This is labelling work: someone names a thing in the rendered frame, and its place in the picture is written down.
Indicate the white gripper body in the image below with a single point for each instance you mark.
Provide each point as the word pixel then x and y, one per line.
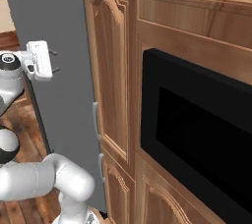
pixel 40 60

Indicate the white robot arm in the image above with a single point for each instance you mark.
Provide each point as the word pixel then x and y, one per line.
pixel 26 179

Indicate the grey fridge door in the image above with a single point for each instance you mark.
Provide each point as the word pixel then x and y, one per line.
pixel 59 70

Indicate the tall wooden cabinet door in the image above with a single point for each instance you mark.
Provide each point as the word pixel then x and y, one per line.
pixel 110 67

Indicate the small wooden cabinet door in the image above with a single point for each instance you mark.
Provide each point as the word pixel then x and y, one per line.
pixel 118 195

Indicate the wooden cabinet door below oven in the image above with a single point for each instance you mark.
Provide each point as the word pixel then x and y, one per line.
pixel 170 198

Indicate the black built-in oven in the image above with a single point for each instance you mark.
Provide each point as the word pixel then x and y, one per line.
pixel 200 129

